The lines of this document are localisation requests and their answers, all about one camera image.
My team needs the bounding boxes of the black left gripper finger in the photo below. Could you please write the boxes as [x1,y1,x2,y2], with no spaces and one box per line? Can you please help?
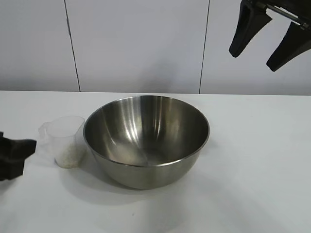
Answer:
[0,145,37,182]
[0,132,38,156]

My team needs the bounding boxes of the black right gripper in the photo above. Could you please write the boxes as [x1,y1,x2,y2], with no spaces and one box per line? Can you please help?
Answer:
[228,0,311,73]

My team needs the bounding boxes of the clear plastic measuring cup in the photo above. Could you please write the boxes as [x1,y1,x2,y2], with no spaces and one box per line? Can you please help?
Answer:
[38,116,88,169]

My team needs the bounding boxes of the white rice grains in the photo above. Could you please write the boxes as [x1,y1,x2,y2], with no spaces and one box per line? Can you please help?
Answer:
[55,143,87,169]

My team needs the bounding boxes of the stainless steel mixing bowl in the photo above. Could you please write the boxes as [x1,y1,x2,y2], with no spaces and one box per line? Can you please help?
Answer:
[83,95,211,190]

